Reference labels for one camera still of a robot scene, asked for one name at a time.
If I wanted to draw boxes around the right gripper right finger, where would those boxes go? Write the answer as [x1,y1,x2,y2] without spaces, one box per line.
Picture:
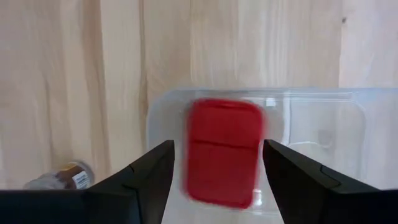
[262,139,398,224]

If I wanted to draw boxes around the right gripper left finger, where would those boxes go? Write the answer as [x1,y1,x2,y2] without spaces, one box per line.
[0,139,175,224]

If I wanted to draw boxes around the cork-topped glass spice jar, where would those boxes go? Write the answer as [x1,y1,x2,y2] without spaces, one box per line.
[23,160,96,190]

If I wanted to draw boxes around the red-lidded smoked paprika tin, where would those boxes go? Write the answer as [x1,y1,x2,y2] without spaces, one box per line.
[183,98,265,210]

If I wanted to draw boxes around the clear plastic bin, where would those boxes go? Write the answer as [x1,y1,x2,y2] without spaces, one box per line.
[146,87,398,224]

